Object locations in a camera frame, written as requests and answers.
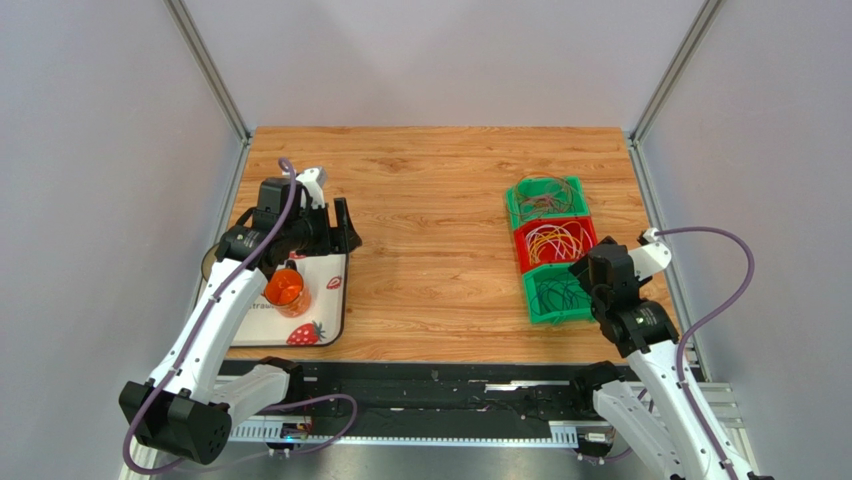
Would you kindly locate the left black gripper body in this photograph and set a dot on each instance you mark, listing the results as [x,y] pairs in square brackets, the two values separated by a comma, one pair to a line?
[315,234]

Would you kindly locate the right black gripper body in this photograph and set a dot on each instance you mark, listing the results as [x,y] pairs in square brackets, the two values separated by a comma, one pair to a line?
[592,267]

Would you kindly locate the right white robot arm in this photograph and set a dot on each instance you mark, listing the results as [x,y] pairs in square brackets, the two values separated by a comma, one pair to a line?
[679,436]

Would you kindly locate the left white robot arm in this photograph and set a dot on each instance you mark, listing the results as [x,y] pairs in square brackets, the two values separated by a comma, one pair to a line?
[181,409]

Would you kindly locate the near green plastic bin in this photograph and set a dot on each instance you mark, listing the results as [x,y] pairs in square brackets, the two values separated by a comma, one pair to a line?
[555,296]

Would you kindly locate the green plastic bin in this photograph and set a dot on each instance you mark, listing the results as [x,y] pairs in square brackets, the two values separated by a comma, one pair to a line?
[555,296]
[543,196]

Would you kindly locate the orange glass mug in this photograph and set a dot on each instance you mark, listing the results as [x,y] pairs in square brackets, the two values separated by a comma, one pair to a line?
[288,292]

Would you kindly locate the red plastic bin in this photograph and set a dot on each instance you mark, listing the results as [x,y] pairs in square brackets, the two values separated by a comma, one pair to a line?
[553,241]

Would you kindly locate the strawberry pattern tray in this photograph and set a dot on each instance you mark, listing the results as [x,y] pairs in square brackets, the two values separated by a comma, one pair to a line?
[263,326]

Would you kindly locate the far green plastic bin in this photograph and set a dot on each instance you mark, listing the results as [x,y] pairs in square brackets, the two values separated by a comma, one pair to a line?
[543,196]

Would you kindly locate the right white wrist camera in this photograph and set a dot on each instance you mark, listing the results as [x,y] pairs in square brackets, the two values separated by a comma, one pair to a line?
[653,256]

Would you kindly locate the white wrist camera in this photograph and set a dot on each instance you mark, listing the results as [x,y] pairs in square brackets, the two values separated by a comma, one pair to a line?
[312,181]
[653,256]

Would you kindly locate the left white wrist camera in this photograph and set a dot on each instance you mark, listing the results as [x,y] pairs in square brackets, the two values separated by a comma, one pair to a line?
[312,181]

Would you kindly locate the grey slotted cable duct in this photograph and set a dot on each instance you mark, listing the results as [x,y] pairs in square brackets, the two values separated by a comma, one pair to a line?
[278,432]

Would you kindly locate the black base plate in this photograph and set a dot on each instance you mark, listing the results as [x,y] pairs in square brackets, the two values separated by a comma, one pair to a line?
[443,399]

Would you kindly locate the left aluminium frame post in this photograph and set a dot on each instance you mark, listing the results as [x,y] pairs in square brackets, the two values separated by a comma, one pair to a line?
[196,44]

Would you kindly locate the aluminium frame post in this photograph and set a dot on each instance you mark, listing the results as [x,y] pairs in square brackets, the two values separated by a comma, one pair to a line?
[196,44]
[698,29]

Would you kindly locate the right aluminium frame post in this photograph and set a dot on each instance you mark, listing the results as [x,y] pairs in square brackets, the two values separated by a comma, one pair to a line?
[698,29]

